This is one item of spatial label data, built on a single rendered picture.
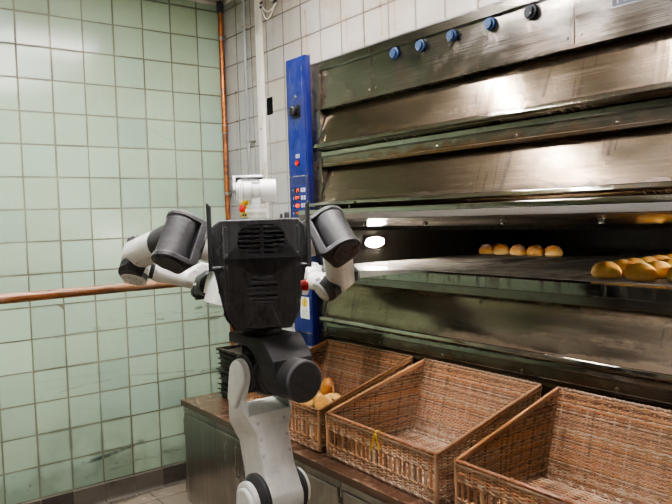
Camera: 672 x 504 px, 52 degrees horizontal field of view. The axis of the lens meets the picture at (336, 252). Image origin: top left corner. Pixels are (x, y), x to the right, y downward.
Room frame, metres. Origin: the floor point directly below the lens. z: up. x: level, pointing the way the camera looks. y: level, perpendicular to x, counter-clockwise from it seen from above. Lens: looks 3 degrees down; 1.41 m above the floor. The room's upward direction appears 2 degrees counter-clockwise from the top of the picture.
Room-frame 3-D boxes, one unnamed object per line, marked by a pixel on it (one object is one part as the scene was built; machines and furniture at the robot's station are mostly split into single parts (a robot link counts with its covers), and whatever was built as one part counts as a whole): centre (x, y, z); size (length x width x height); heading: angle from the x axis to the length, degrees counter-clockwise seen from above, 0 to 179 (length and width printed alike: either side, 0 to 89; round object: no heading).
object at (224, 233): (1.90, 0.21, 1.27); 0.34 x 0.30 x 0.36; 99
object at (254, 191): (1.96, 0.22, 1.47); 0.10 x 0.07 x 0.09; 99
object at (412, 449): (2.25, -0.30, 0.72); 0.56 x 0.49 x 0.28; 35
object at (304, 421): (2.72, 0.06, 0.72); 0.56 x 0.49 x 0.28; 38
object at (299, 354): (1.88, 0.18, 1.01); 0.28 x 0.13 x 0.18; 38
